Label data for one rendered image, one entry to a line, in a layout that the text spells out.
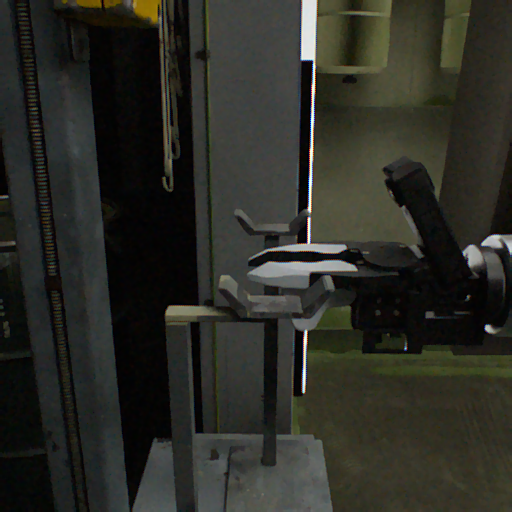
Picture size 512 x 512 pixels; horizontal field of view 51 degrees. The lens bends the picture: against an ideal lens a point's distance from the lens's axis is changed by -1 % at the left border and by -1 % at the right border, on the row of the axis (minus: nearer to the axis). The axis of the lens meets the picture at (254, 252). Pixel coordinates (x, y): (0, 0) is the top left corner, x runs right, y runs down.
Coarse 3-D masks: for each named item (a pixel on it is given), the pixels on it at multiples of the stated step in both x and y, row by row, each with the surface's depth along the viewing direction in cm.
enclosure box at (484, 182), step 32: (480, 0) 139; (480, 32) 139; (480, 64) 139; (480, 96) 139; (480, 128) 140; (448, 160) 164; (480, 160) 140; (448, 192) 164; (480, 192) 140; (480, 224) 140; (480, 352) 161
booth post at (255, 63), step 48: (192, 0) 84; (240, 0) 84; (288, 0) 84; (192, 48) 86; (240, 48) 86; (288, 48) 86; (192, 96) 89; (240, 96) 88; (288, 96) 88; (240, 144) 91; (288, 144) 91; (240, 192) 93; (288, 192) 93; (240, 240) 96; (288, 240) 96; (240, 336) 102; (288, 336) 102; (240, 384) 105; (288, 384) 105; (240, 432) 109; (288, 432) 109
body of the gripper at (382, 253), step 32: (352, 256) 49; (384, 256) 47; (416, 256) 47; (480, 256) 46; (384, 288) 45; (416, 288) 45; (448, 288) 47; (480, 288) 46; (352, 320) 51; (384, 320) 47; (416, 320) 46; (448, 320) 48; (480, 320) 46; (384, 352) 47; (416, 352) 47
